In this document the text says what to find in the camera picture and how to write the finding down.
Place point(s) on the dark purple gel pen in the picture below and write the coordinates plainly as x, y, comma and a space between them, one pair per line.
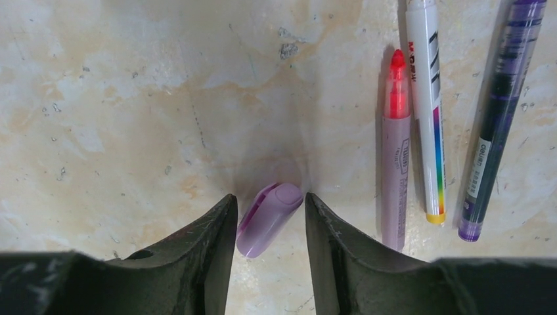
511, 60

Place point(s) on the white rainbow marker pen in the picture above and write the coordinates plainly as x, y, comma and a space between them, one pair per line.
423, 48

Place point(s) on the purple highlighter cap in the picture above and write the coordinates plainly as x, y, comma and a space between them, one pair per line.
270, 210

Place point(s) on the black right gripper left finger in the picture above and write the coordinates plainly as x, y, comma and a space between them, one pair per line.
187, 272

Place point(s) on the mauve pen with red tip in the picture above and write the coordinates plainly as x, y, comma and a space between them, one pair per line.
396, 124

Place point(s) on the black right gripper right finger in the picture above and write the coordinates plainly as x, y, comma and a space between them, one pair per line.
352, 273

